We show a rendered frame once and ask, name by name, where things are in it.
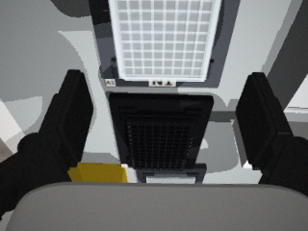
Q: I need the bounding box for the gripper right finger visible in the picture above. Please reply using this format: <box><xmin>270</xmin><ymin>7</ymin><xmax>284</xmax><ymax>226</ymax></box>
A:
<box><xmin>236</xmin><ymin>72</ymin><xmax>308</xmax><ymax>196</ymax></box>

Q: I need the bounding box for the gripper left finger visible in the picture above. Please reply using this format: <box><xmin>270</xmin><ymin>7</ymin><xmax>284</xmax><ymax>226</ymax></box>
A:
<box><xmin>0</xmin><ymin>69</ymin><xmax>93</xmax><ymax>221</ymax></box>

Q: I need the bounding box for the yellow open bin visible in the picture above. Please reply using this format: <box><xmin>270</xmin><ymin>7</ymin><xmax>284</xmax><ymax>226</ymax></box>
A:
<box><xmin>68</xmin><ymin>163</ymin><xmax>128</xmax><ymax>183</ymax></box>

